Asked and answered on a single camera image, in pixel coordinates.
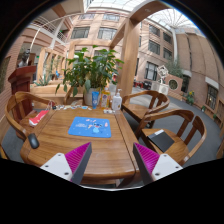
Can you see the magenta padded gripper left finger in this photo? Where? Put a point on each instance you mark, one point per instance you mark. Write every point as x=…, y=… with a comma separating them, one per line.
x=70, y=166

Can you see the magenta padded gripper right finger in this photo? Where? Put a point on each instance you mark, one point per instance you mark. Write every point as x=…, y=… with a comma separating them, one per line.
x=153, y=166

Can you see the blue cartoon mouse pad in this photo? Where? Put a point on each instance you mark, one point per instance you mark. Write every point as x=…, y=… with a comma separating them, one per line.
x=90, y=127

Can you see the black computer mouse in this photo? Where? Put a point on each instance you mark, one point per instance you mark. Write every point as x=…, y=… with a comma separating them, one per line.
x=34, y=143

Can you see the black notebook on chair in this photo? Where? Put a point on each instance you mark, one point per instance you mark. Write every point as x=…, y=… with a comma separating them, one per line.
x=161, y=139

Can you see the wooden armchair near right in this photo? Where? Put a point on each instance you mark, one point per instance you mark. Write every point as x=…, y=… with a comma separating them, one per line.
x=186, y=129

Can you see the wooden armchair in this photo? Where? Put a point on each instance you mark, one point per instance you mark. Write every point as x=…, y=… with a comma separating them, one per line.
x=143, y=103
x=19, y=110
x=186, y=129

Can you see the scattered small items on table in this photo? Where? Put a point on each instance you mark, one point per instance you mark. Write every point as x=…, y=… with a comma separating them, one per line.
x=64, y=107

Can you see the wooden armchair far right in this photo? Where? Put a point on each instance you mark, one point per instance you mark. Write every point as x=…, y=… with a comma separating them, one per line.
x=143, y=103

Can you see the small white packet on table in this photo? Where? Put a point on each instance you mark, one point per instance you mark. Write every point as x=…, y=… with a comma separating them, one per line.
x=108, y=111

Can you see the blue tube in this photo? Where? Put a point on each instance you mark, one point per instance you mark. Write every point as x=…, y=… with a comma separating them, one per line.
x=95, y=96

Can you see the white pump soap bottle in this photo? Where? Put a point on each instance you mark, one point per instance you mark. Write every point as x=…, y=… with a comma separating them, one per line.
x=117, y=101

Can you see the yellow orange bottle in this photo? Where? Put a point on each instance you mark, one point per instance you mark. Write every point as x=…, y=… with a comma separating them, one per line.
x=105, y=98

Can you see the wooden armchair far left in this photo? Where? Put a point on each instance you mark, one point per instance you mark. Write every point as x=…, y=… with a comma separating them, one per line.
x=19, y=110

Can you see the green potted plant white pot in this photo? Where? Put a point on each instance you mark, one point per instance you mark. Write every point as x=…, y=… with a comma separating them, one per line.
x=90, y=72

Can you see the dark wooden podium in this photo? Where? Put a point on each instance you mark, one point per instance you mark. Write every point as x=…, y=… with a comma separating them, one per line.
x=20, y=79

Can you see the white sculpture on pedestal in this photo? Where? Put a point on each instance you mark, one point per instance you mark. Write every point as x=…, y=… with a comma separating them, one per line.
x=160, y=85

